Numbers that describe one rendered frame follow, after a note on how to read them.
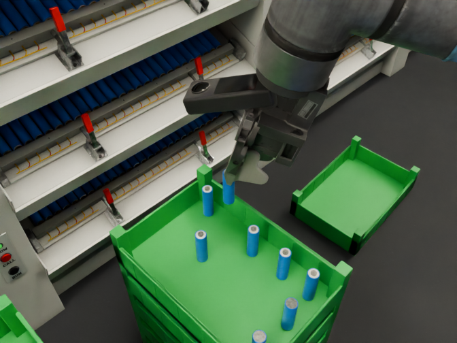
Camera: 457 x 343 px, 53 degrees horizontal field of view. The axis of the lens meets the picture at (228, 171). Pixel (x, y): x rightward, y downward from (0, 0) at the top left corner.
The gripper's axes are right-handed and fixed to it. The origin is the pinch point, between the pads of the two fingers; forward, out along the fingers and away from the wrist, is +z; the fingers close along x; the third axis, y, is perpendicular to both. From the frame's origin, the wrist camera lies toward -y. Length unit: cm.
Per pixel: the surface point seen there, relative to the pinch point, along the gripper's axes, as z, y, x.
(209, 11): -4.0, -13.3, 32.9
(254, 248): 10.3, 8.2, -4.0
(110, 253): 51, -19, 8
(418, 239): 35, 52, 32
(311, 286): 6.4, 16.9, -9.7
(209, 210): 13.5, -0.5, 2.2
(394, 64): 32, 44, 105
